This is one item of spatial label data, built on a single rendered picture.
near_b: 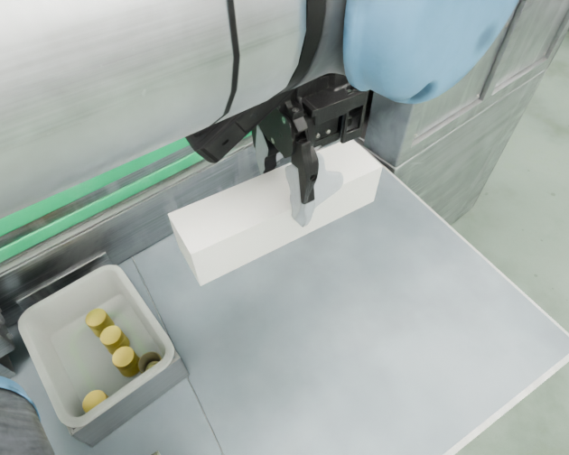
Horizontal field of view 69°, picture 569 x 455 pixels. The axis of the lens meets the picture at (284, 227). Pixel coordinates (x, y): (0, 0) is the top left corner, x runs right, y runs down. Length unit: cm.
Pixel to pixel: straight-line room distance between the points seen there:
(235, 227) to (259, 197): 5
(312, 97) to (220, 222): 15
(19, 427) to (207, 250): 24
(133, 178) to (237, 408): 43
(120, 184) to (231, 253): 39
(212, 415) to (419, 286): 44
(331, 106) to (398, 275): 52
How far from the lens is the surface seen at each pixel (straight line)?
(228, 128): 35
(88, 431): 70
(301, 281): 81
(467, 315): 84
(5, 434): 48
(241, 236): 43
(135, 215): 81
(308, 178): 38
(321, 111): 37
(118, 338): 73
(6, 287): 82
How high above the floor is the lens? 144
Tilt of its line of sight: 52 degrees down
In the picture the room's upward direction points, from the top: straight up
